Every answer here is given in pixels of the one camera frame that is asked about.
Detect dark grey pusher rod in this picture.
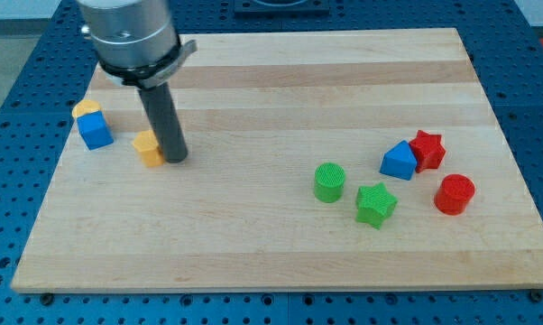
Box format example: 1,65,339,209
138,83,188,163

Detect yellow hexagon block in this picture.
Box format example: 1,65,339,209
132,130,165,167

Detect blue cube block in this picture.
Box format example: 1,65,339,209
77,111,114,150

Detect yellow semicircle block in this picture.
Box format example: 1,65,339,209
71,99,102,119

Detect green cylinder block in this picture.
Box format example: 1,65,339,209
314,162,345,203

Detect wooden board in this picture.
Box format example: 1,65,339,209
11,28,543,293

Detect green star block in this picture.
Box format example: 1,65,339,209
355,182,398,229

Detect blue triangle block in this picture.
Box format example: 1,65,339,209
380,140,418,181

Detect red star block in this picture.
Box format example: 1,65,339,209
409,130,446,173

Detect red cylinder block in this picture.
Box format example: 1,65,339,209
434,174,475,216

